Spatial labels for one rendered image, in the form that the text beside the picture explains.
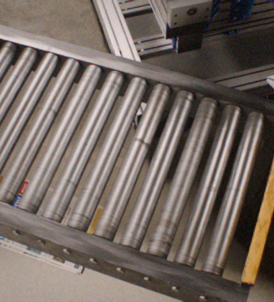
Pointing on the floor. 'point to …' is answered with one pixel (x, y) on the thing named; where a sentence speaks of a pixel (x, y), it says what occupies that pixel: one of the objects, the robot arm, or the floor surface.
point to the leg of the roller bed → (259, 171)
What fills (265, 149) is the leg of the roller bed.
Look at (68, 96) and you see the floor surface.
